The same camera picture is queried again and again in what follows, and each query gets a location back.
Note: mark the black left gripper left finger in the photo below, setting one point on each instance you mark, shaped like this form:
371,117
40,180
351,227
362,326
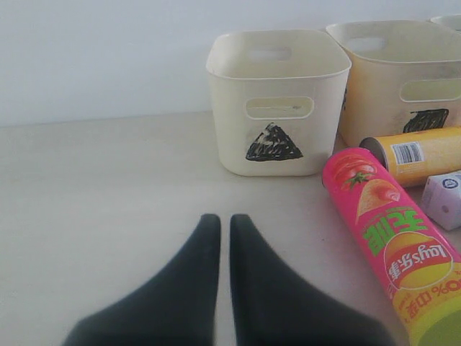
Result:
175,307

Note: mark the white blue milk carton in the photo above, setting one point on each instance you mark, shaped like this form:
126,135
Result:
441,199

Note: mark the cream bin triangle mark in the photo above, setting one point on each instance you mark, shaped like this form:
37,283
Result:
276,100

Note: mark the cream bin square mark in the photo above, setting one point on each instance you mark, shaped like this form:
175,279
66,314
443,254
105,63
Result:
405,77

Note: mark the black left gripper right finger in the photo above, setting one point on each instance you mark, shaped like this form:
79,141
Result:
273,305

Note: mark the pink Lays chips can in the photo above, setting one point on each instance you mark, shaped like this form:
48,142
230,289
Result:
417,267

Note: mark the yellow chips can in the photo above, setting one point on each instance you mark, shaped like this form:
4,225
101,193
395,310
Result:
413,157

